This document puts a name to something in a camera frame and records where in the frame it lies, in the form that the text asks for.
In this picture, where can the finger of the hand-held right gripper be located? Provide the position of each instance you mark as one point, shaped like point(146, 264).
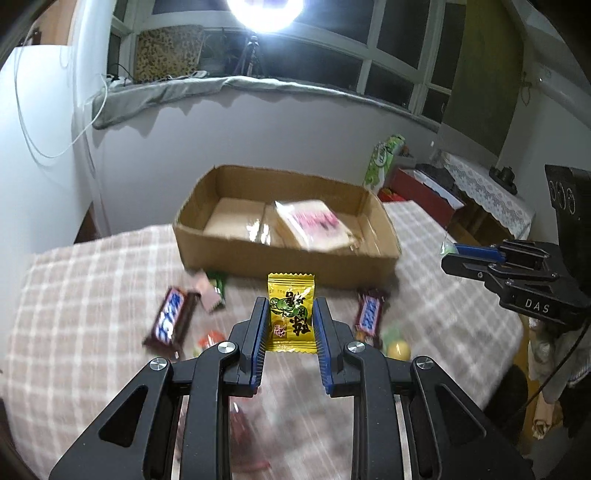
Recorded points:
point(475, 251)
point(466, 267)

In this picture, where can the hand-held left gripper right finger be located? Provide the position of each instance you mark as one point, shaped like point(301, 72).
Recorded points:
point(323, 341)

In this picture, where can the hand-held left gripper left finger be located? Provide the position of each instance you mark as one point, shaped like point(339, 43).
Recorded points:
point(258, 341)

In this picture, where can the yellow snack packet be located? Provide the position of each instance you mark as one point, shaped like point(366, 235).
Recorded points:
point(291, 314)

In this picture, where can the brown chocolate bar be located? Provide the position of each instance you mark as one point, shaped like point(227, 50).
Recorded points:
point(168, 321)
point(369, 316)

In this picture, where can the green packet with yellow ball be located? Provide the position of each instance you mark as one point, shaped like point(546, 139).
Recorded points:
point(398, 348)

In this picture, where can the cardboard box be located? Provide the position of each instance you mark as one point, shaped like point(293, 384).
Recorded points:
point(231, 258)

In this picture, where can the red clear snack packet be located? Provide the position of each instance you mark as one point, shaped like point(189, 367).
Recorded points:
point(244, 429)

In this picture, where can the small clear green packet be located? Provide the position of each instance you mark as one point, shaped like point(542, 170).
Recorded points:
point(447, 247)

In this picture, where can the white lace tablecloth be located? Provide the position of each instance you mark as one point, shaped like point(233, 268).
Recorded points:
point(485, 189)

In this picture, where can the green snack packet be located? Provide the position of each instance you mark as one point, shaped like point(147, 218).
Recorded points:
point(212, 290)

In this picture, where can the red box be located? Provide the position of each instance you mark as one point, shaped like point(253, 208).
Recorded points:
point(415, 194)

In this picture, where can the black object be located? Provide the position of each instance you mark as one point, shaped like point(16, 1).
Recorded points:
point(436, 177)

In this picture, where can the pink label bread packet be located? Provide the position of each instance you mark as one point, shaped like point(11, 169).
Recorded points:
point(314, 224)

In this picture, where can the pink checked blanket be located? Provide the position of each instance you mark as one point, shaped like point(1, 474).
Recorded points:
point(92, 300)

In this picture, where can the white pipe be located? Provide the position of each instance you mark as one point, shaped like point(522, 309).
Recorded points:
point(563, 94)

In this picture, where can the olive curtain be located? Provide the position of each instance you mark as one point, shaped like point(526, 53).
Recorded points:
point(489, 69)

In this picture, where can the grey cloth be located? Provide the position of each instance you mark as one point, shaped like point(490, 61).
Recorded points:
point(138, 101)

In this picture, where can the tripod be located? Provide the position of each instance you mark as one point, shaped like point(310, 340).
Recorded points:
point(251, 55)

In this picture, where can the white power strip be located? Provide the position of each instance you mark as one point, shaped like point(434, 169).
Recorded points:
point(117, 81)

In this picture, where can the leopard print cushion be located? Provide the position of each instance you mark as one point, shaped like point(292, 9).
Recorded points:
point(168, 53)

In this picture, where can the white window frame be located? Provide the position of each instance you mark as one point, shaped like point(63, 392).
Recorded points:
point(367, 69)

